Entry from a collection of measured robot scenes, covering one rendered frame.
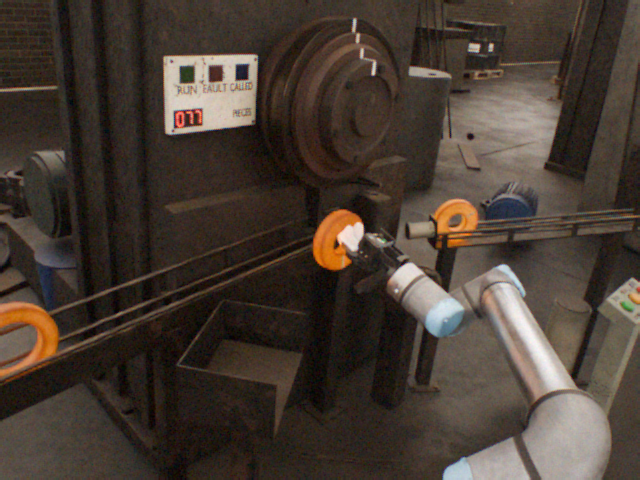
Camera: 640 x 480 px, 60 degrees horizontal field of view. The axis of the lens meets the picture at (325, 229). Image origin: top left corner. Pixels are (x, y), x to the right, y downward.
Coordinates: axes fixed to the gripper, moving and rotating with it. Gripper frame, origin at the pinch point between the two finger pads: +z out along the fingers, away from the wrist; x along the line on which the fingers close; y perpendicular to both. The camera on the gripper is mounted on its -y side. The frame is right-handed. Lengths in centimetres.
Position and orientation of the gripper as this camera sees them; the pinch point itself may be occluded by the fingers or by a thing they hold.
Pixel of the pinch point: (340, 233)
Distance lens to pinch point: 142.1
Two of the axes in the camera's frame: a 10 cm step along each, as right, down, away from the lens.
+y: 2.9, -7.8, -5.5
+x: -7.1, 2.1, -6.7
